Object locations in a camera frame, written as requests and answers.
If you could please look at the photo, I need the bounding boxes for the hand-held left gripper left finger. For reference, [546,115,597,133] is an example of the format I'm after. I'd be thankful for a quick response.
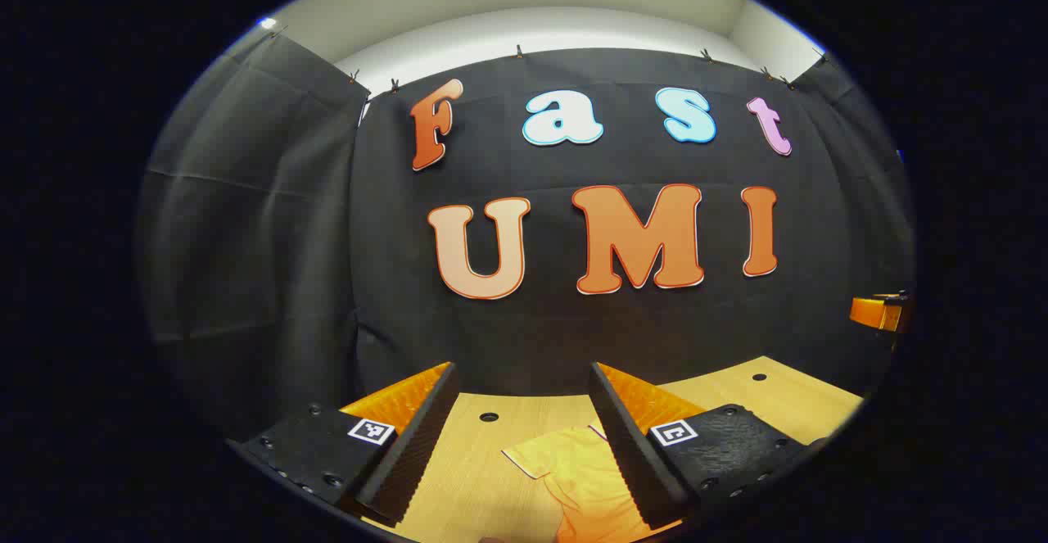
[232,361,461,527]

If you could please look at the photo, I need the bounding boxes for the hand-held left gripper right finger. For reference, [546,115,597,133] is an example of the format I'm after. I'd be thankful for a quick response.
[588,361,828,530]

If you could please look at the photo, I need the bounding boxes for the orange T-shirt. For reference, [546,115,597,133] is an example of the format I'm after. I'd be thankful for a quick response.
[501,422,682,543]

